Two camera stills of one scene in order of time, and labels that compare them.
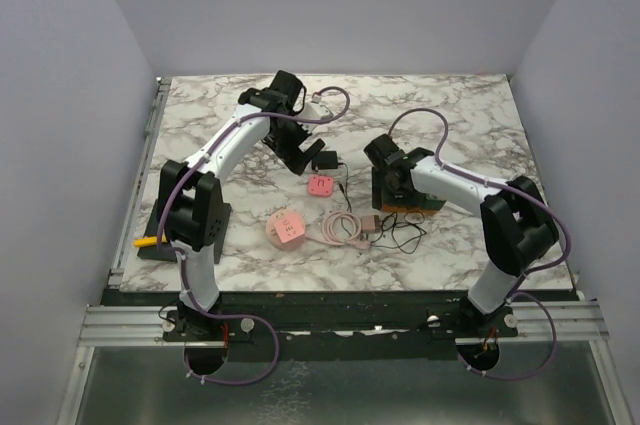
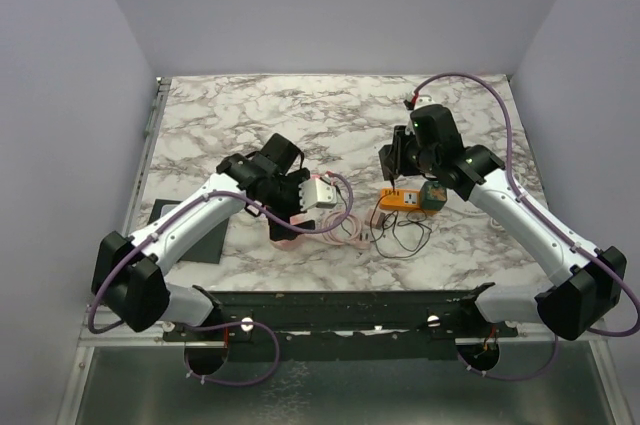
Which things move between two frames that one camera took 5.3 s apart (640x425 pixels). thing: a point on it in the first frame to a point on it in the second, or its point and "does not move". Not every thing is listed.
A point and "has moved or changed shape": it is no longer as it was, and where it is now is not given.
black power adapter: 325,160 has moved or changed shape
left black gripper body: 286,141 to 284,199
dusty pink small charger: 370,223 does not move
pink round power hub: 271,230 has moved or changed shape
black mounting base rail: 308,326 does not move
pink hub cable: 342,228 does not move
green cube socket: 430,202 does not move
